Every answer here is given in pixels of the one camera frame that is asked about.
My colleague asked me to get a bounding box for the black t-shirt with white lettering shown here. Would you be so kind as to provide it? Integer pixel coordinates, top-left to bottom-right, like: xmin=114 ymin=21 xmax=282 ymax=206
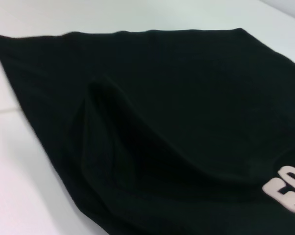
xmin=0 ymin=27 xmax=295 ymax=235

